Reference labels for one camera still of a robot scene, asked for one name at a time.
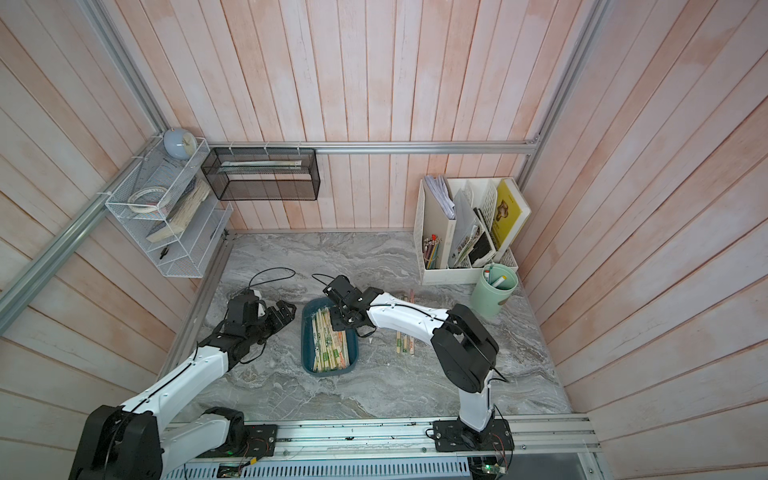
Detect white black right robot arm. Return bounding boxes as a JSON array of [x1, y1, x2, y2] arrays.
[[323, 275, 514, 453]]

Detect white papers in organizer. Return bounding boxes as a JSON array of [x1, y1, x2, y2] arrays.
[[424, 175, 456, 220]]

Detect black mesh wall basket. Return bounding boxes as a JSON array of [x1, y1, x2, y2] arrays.
[[202, 146, 321, 201]]

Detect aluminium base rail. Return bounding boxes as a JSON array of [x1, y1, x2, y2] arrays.
[[166, 414, 612, 479]]

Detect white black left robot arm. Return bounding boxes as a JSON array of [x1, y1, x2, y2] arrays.
[[69, 289, 296, 479]]

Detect roll of tape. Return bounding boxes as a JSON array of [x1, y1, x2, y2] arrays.
[[127, 186, 170, 214]]

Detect yellow book with animal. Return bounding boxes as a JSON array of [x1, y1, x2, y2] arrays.
[[490, 178, 531, 254]]

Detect black booklet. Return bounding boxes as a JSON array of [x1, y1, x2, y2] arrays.
[[468, 208, 496, 268]]

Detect teal plastic storage tray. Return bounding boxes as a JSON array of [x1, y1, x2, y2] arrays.
[[301, 299, 359, 377]]

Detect old book on shelf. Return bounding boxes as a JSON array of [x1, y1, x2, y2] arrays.
[[146, 178, 211, 244]]

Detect mint green pen cup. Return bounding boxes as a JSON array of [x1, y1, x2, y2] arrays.
[[470, 263, 519, 319]]

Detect bundle of coloured folders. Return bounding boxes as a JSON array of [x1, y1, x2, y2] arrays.
[[422, 234, 441, 270]]

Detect yellow capped white marker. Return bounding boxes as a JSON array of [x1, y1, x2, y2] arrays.
[[491, 276, 507, 288]]

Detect small grey globe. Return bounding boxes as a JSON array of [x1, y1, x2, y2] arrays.
[[163, 128, 198, 161]]

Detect white file organizer rack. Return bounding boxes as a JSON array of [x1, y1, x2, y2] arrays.
[[413, 178, 517, 285]]

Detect white wire wall shelf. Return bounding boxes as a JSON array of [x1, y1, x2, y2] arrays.
[[106, 129, 233, 278]]

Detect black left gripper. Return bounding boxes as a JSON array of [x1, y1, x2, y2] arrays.
[[246, 300, 297, 345]]

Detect black cable on table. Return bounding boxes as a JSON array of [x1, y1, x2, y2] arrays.
[[247, 266, 298, 290]]

